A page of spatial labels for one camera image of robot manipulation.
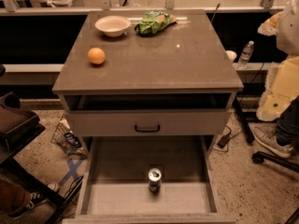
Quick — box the black power adapter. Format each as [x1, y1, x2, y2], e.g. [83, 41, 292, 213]
[217, 134, 230, 148]

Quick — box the white bowl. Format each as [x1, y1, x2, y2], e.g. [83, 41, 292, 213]
[94, 16, 131, 37]

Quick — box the orange fruit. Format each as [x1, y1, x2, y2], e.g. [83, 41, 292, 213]
[87, 48, 106, 64]

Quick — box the grey drawer cabinet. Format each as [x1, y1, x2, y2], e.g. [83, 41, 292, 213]
[53, 10, 243, 149]

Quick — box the redbull can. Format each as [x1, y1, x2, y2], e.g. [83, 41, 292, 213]
[148, 168, 163, 193]

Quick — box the wire basket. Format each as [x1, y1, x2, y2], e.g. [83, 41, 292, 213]
[50, 116, 87, 159]

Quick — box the black chair base leg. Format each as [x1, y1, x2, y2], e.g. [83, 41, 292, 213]
[251, 151, 299, 173]

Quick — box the black table leg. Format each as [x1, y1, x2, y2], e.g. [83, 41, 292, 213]
[233, 99, 254, 144]

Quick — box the open middle drawer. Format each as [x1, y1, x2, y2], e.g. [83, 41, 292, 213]
[62, 136, 235, 224]

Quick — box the black white sneaker left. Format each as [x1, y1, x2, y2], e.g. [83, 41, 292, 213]
[8, 182, 59, 219]

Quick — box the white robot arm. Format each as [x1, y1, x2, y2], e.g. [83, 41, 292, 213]
[256, 0, 299, 121]

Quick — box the clear water bottle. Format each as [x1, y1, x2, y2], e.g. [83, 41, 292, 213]
[237, 41, 254, 69]

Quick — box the grey sneaker right side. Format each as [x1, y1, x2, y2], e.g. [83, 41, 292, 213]
[253, 127, 292, 159]

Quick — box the black chair left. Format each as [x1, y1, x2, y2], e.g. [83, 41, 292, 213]
[0, 63, 68, 207]

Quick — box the closed upper drawer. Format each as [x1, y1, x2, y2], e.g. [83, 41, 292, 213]
[65, 110, 231, 136]

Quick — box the green chip bag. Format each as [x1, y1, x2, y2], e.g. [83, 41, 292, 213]
[135, 10, 177, 35]

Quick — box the white paper cup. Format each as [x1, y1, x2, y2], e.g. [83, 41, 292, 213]
[226, 50, 237, 63]

